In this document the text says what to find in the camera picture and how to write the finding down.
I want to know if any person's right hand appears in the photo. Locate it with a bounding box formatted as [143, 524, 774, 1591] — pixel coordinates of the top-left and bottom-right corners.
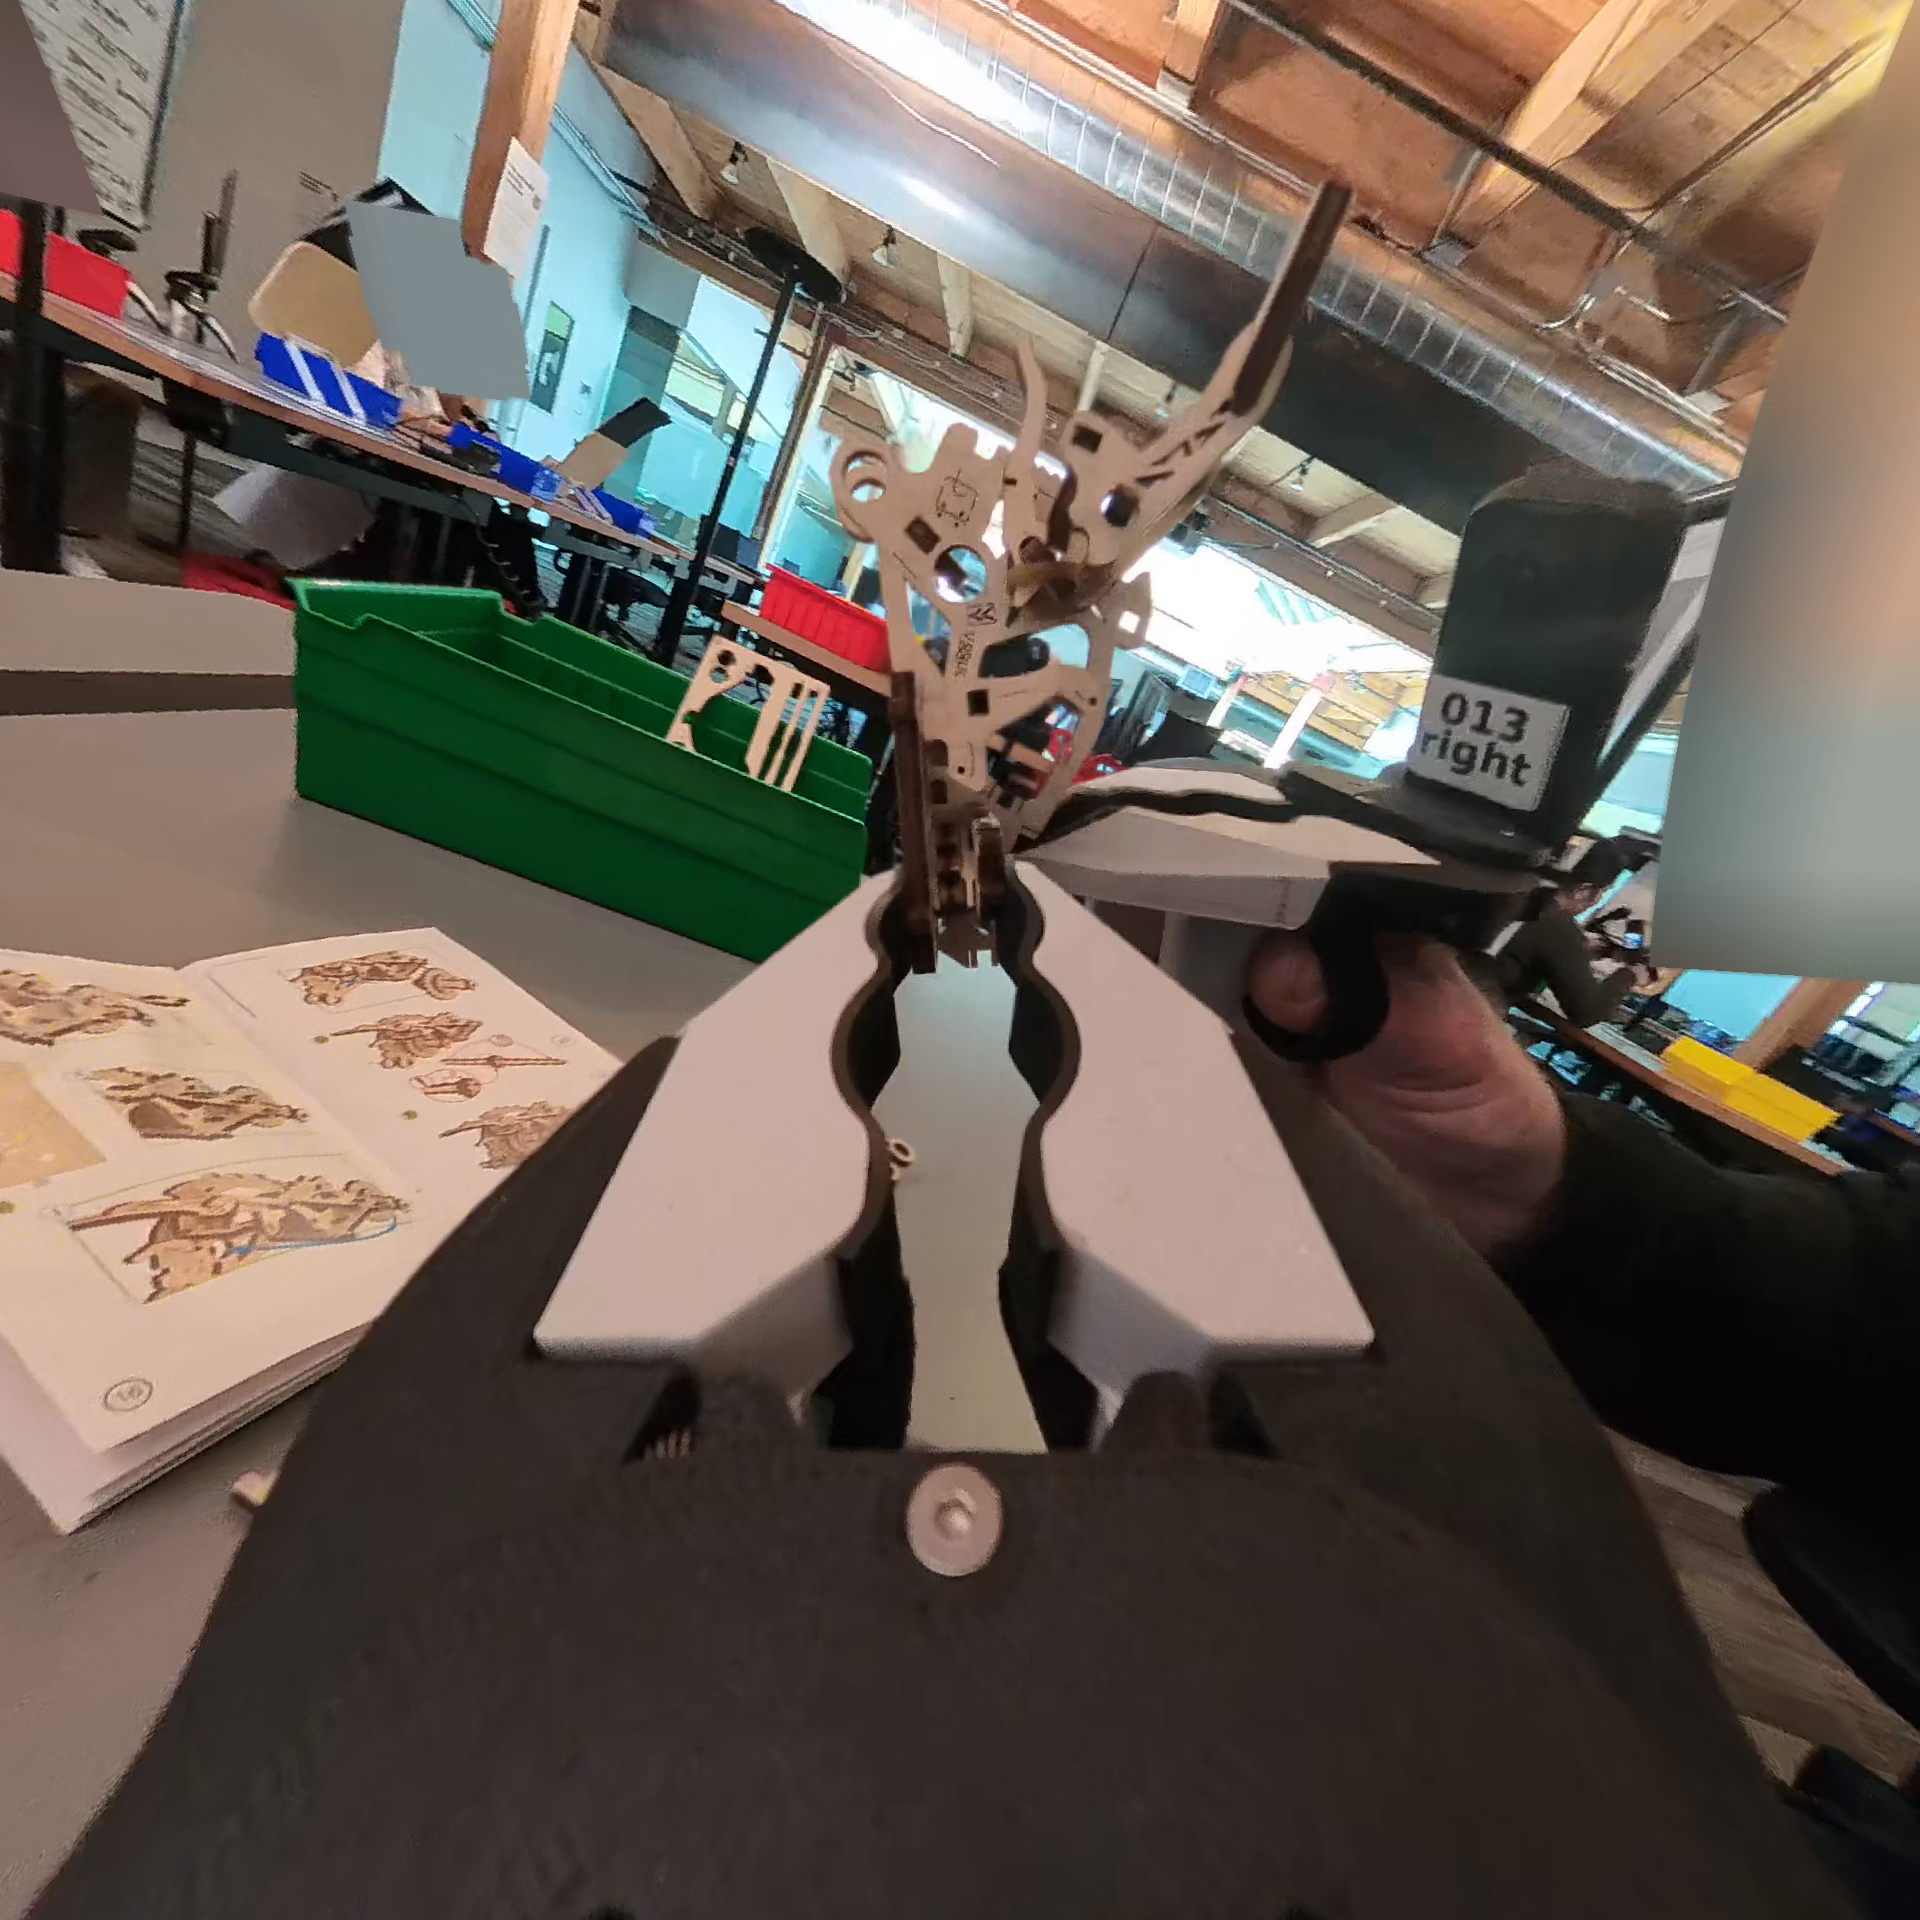
[1253, 932, 1573, 1263]

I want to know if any black light stand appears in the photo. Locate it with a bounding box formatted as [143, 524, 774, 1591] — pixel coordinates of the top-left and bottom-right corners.
[656, 225, 842, 666]

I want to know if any yellow plastic bin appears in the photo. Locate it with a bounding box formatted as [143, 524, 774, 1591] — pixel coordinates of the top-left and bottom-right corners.
[1659, 1035, 1852, 1145]

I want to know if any red plastic bin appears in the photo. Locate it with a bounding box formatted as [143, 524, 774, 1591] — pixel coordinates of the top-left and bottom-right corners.
[0, 210, 128, 319]
[757, 569, 893, 672]

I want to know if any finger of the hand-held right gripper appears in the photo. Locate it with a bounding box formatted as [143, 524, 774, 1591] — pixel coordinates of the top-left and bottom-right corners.
[1070, 764, 1357, 826]
[1034, 808, 1447, 932]

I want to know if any open instruction booklet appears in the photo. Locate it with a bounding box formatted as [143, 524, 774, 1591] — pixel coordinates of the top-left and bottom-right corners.
[0, 929, 622, 1534]

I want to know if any white wall poster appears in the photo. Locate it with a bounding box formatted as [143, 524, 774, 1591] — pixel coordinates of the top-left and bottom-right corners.
[45, 0, 189, 225]

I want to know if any green plastic bin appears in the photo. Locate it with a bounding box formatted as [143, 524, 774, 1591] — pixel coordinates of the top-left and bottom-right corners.
[290, 575, 877, 967]

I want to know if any blue striped plastic bin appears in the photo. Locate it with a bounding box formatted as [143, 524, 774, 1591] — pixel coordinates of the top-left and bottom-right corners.
[254, 332, 404, 426]

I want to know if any silver ventilation duct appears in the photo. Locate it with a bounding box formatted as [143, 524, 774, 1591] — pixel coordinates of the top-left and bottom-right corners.
[778, 0, 1793, 495]

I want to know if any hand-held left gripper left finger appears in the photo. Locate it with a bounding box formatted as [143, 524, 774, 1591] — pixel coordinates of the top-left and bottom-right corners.
[529, 868, 921, 1426]

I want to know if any slotted laser-cut wooden sheet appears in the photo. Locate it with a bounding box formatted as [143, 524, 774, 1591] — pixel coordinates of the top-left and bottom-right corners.
[664, 632, 830, 791]

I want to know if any person's right forearm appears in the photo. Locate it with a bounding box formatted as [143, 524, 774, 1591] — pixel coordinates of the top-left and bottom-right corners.
[1492, 1089, 1920, 1514]

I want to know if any small black tripod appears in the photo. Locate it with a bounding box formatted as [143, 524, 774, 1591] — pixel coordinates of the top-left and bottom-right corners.
[162, 172, 240, 356]

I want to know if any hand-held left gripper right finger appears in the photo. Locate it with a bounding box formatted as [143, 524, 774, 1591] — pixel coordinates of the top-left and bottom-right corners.
[992, 868, 1375, 1445]

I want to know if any wooden buggy model frame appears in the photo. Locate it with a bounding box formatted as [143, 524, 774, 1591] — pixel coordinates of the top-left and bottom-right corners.
[826, 180, 1349, 973]

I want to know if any open cardboard box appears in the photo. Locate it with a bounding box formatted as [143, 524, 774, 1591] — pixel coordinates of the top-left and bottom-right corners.
[562, 398, 670, 495]

